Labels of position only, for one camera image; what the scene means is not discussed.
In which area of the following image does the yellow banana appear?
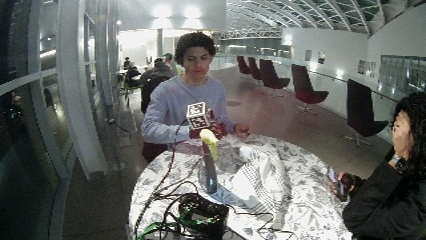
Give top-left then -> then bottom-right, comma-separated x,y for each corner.
198,128 -> 221,162

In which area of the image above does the white marker cube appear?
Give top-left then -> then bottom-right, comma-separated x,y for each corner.
185,101 -> 212,131

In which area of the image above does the the person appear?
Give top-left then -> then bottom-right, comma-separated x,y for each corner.
140,32 -> 250,164

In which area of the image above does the white striped cloth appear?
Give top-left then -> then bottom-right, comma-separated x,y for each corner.
229,144 -> 290,232

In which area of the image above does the dark red swivel chair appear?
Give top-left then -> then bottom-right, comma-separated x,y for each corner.
246,56 -> 264,83
342,78 -> 390,148
236,55 -> 253,77
258,59 -> 292,99
290,64 -> 330,116

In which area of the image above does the patterned white tablecloth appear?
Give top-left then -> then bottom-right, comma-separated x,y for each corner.
128,134 -> 354,240

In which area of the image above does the dark smartphone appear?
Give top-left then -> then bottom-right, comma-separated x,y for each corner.
326,165 -> 349,203

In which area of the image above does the black electronic box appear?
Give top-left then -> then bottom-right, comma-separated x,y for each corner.
177,193 -> 230,239

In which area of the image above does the white slanted column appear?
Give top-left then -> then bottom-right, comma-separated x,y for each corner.
55,0 -> 109,181

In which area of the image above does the wristwatch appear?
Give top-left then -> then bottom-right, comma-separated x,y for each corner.
389,153 -> 409,174

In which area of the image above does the long black glove cable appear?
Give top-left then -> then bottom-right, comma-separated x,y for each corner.
132,118 -> 192,234

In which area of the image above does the looped black cable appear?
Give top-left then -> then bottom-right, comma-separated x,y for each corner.
148,179 -> 201,209

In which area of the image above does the black floor cable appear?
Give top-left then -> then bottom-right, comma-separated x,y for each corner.
107,118 -> 135,140

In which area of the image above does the wall handrail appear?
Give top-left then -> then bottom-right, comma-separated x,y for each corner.
284,61 -> 401,104

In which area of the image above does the thin black cable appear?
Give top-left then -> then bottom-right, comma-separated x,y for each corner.
228,204 -> 298,240

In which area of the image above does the wall poster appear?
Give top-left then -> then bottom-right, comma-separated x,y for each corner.
357,59 -> 378,79

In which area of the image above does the green cable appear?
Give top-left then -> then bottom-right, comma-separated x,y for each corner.
135,213 -> 210,240

